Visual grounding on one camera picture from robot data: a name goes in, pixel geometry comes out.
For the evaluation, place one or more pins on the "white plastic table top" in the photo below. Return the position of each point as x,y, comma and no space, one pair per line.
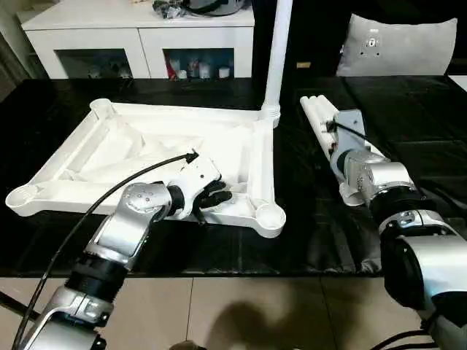
164,146

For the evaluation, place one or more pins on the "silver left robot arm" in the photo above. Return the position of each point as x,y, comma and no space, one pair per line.
135,204

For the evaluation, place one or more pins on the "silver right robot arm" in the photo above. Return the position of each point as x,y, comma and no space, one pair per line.
386,178

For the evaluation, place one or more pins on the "small yellow label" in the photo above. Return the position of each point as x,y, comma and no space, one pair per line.
303,65

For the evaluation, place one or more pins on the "white glass-door cabinet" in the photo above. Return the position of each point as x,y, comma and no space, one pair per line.
127,33

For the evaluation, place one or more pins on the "grey helmet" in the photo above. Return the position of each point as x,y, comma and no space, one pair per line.
219,6

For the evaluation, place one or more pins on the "black clutter pile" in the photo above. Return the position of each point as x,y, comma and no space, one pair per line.
169,9

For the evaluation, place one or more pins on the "black work mat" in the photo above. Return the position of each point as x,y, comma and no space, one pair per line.
401,109

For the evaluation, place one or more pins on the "black stand base bar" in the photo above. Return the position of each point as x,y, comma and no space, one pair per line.
16,304

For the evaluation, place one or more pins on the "grey cushion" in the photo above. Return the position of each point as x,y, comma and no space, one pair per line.
401,47

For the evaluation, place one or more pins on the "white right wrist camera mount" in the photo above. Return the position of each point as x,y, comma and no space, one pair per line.
348,127

